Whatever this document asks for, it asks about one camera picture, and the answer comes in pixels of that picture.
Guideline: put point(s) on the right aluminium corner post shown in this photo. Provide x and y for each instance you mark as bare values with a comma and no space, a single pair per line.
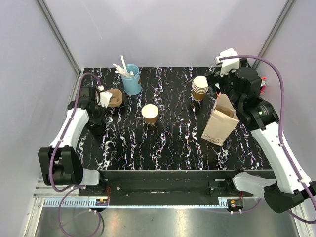
276,27

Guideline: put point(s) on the blue cup with stirrers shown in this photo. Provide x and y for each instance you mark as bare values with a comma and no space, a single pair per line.
132,85

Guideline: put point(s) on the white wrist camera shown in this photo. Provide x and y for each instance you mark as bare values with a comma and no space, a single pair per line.
104,97
228,64

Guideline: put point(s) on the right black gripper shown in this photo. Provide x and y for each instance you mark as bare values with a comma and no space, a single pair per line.
215,77

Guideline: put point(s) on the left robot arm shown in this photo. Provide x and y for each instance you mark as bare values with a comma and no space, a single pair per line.
59,162

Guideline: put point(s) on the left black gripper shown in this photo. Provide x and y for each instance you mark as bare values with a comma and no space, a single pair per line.
98,120

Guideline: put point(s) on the brown paper takeout bag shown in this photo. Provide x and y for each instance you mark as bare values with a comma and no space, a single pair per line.
219,125

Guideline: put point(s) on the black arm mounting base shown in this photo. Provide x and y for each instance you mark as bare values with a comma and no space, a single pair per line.
118,182

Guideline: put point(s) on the aluminium corner post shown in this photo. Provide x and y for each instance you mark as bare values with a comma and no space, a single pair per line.
276,27
57,33

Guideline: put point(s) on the left aluminium corner post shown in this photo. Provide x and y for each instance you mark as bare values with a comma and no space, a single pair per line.
57,33

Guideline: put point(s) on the stack of paper cups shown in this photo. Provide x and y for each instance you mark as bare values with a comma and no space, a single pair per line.
200,88

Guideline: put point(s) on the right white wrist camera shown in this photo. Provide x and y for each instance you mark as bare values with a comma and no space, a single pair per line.
228,64

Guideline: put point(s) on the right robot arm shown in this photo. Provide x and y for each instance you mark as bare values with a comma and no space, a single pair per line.
291,186

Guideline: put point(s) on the aluminium frame rail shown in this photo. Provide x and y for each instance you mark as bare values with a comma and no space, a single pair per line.
147,194

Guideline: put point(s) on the cardboard cup carrier stack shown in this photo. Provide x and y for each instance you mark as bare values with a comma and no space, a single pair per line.
116,99

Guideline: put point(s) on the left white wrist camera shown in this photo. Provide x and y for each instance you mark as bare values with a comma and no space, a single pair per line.
104,97

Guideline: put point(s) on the single brown paper cup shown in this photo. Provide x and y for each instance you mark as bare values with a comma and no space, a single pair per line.
150,113

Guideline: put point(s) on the single cardboard cup carrier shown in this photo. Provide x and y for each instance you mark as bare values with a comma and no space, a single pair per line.
227,111

